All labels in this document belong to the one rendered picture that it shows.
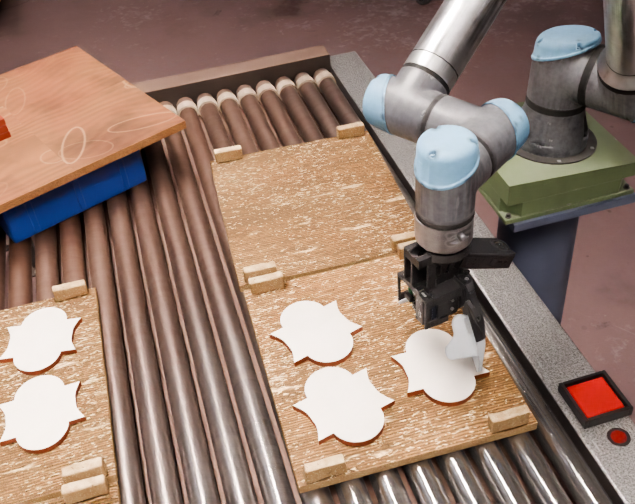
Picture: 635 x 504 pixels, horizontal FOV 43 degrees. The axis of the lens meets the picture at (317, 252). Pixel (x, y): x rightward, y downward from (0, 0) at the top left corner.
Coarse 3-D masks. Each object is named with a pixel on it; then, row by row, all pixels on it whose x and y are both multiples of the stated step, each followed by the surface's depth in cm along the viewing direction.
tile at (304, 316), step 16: (304, 304) 133; (320, 304) 133; (336, 304) 132; (288, 320) 130; (304, 320) 130; (320, 320) 130; (336, 320) 130; (272, 336) 128; (288, 336) 128; (304, 336) 127; (320, 336) 127; (336, 336) 127; (304, 352) 125; (320, 352) 125; (336, 352) 124
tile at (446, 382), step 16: (416, 336) 126; (432, 336) 125; (448, 336) 125; (416, 352) 123; (432, 352) 123; (416, 368) 121; (432, 368) 120; (448, 368) 120; (464, 368) 120; (416, 384) 118; (432, 384) 118; (448, 384) 118; (464, 384) 118; (432, 400) 117; (448, 400) 116; (464, 400) 116
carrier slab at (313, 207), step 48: (336, 144) 171; (240, 192) 160; (288, 192) 159; (336, 192) 158; (384, 192) 157; (240, 240) 149; (288, 240) 148; (336, 240) 147; (384, 240) 146; (240, 288) 140
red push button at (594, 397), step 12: (576, 384) 118; (588, 384) 118; (600, 384) 118; (576, 396) 117; (588, 396) 116; (600, 396) 116; (612, 396) 116; (588, 408) 115; (600, 408) 115; (612, 408) 114
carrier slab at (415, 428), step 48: (288, 288) 138; (336, 288) 137; (384, 288) 136; (384, 336) 128; (288, 384) 122; (384, 384) 120; (480, 384) 119; (288, 432) 115; (384, 432) 114; (432, 432) 113; (480, 432) 112; (336, 480) 109
